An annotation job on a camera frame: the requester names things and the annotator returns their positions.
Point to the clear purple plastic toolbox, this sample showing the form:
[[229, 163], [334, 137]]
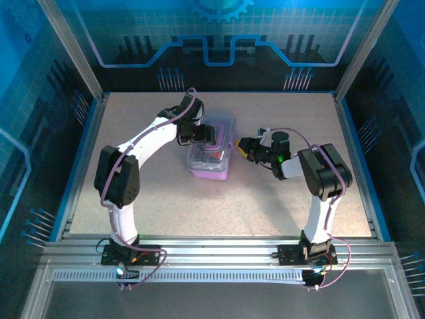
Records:
[[207, 174]]

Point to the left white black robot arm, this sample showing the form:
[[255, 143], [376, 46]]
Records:
[[149, 141]]

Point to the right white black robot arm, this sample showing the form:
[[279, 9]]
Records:
[[318, 219]]

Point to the thin blue table edge strip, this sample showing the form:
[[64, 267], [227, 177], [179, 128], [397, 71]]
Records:
[[149, 92]]

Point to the black control module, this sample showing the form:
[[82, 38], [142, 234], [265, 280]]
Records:
[[312, 279], [129, 275]]

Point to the dark grey panel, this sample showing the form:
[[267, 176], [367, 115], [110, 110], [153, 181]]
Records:
[[216, 302]]

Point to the wide aluminium base rail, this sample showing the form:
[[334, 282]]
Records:
[[216, 249]]

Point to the aluminium side rail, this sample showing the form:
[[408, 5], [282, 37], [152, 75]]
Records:
[[84, 166], [374, 219]]

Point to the aluminium frame post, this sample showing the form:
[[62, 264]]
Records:
[[364, 50], [74, 50]]

